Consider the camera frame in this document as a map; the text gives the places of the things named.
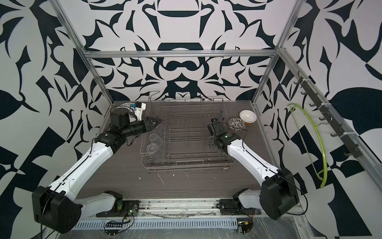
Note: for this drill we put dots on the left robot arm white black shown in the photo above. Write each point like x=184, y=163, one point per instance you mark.
x=58, y=206

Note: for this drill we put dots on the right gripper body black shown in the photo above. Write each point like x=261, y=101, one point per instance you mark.
x=216, y=141

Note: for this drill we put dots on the frosted textured plastic cup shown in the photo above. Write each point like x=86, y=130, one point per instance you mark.
x=155, y=138

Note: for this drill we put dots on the aluminium frame bars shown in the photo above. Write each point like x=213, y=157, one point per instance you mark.
x=370, y=163

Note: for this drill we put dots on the green plastic hanger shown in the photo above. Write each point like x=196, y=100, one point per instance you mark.
x=313, y=145

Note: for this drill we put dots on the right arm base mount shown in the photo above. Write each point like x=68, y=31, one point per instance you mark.
x=234, y=207

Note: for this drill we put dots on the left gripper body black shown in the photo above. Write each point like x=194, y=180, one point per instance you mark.
x=138, y=128

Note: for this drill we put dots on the white orange small bowl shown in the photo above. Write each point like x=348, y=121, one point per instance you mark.
x=248, y=116

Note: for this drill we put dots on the zigzag rim white bowl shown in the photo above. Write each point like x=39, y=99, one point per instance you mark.
x=126, y=105

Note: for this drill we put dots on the grey wire dish rack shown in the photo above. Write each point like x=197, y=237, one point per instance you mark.
x=185, y=134

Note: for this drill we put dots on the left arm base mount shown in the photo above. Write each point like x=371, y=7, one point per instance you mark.
x=125, y=209

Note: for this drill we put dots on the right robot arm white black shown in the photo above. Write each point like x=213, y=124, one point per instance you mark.
x=278, y=193

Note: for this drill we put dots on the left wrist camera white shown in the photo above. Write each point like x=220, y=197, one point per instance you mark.
x=138, y=109

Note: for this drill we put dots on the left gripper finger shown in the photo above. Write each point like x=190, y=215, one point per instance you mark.
x=152, y=127
x=154, y=120

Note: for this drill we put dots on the clear faceted plastic cup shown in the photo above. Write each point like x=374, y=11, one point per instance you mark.
x=154, y=151

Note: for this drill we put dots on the black wall hook rail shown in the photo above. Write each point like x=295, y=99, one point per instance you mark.
x=329, y=118

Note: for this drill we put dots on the black white patterned bowl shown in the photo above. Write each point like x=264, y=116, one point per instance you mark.
x=236, y=124

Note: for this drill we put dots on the white slotted cable duct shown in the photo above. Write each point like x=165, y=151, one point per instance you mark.
x=140, y=224

